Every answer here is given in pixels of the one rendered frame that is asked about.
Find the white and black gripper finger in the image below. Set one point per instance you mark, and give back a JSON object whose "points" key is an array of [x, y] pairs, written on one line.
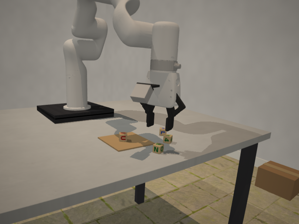
{"points": [[150, 114], [172, 113]]}

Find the wooden letter block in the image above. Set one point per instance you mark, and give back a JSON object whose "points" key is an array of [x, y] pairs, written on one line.
{"points": [[167, 138], [158, 148], [123, 136], [162, 131]]}

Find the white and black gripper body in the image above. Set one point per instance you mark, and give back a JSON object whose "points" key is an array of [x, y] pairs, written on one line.
{"points": [[165, 95]]}

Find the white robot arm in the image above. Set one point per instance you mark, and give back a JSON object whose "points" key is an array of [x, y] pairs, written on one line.
{"points": [[161, 37]]}

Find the brown flat mat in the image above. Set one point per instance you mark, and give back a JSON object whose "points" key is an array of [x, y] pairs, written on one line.
{"points": [[133, 141]]}

